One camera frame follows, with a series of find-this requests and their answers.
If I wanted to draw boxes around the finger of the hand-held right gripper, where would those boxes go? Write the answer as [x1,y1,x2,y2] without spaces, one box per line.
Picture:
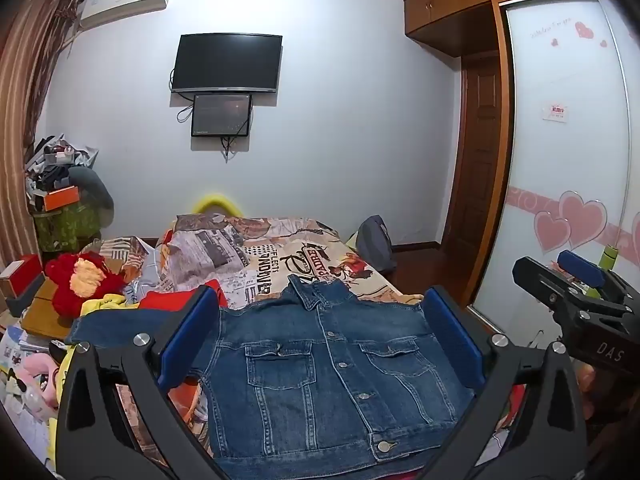
[557,249,636,308]
[511,256,588,322]

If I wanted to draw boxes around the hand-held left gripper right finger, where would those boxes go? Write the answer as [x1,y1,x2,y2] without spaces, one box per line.
[420,285,588,480]

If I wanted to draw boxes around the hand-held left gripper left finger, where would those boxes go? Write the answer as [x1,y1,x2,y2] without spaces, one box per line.
[55,285,236,480]

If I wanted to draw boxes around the blue denim jacket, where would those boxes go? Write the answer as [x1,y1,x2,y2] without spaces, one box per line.
[70,275,481,476]

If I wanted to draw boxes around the person's right hand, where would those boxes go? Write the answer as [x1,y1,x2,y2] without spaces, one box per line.
[575,363,597,421]

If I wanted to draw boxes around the green bottle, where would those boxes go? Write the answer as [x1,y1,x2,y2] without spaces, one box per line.
[597,245,619,299]

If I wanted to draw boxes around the red cloth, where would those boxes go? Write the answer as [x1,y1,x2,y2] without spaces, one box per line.
[137,279,228,313]

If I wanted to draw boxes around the yellow cloth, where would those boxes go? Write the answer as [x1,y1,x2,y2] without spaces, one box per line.
[80,294,128,318]

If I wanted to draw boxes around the white heart sliding wardrobe door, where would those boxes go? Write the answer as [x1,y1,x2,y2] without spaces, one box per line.
[472,0,640,346]

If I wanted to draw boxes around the newspaper print blanket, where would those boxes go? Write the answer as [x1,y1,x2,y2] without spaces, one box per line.
[82,212,426,313]

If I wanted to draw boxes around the grey backpack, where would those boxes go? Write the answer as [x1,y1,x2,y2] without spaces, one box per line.
[356,215,397,276]

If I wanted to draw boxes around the brown wooden door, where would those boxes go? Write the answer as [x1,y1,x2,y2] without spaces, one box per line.
[442,52,516,266]

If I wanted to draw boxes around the yellow headboard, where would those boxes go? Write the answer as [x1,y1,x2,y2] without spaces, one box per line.
[194,194,244,219]

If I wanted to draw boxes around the red plush toy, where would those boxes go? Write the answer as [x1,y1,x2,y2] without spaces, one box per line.
[45,251,126,319]

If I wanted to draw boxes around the wooden nightstand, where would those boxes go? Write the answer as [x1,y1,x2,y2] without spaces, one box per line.
[20,277,82,342]

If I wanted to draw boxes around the red white sticker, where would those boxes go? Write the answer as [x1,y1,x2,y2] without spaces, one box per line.
[541,101,571,122]

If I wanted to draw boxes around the pink plush toy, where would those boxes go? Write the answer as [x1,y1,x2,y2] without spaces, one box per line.
[15,355,62,416]

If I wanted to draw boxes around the grey bag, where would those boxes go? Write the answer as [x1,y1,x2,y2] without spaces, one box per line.
[67,165,115,226]

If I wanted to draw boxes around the red box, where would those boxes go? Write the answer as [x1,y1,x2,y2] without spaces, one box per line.
[0,254,44,302]

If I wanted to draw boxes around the orange box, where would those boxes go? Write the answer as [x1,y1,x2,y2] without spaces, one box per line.
[42,186,81,212]

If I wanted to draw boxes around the small black monitor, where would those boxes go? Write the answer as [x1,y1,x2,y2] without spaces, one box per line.
[191,92,254,138]

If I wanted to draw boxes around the pile of clutter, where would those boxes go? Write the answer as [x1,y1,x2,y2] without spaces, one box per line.
[25,133,101,196]

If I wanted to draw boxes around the brown striped curtain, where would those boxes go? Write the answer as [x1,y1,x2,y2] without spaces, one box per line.
[0,0,83,271]

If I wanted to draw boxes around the wooden overhead cabinet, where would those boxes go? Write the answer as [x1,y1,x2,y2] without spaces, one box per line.
[402,0,598,59]

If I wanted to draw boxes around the white air conditioner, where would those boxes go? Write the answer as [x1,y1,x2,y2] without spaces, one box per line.
[80,0,175,30]

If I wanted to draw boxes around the black wall television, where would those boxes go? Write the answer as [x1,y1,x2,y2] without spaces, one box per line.
[170,34,284,95]

